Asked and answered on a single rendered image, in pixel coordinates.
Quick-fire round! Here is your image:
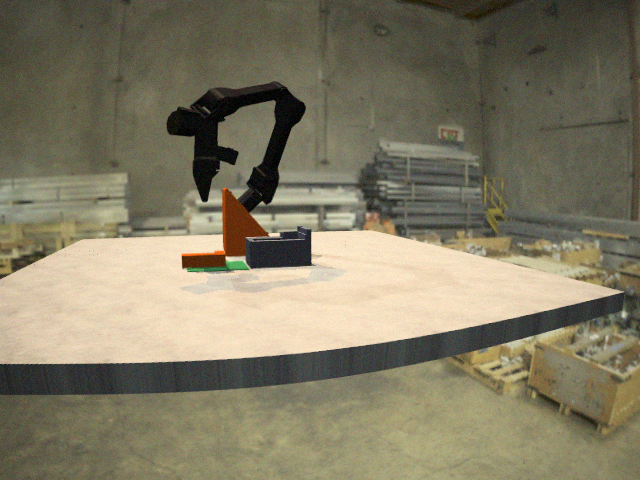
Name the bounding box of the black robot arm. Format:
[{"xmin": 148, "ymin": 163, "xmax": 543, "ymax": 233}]
[{"xmin": 167, "ymin": 81, "xmax": 306, "ymax": 212}]

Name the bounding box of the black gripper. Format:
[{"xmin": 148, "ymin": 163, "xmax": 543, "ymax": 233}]
[{"xmin": 192, "ymin": 136, "xmax": 220, "ymax": 202}]

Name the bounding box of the orange l-shaped part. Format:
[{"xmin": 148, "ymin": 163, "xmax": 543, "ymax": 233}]
[{"xmin": 181, "ymin": 251, "xmax": 226, "ymax": 268}]

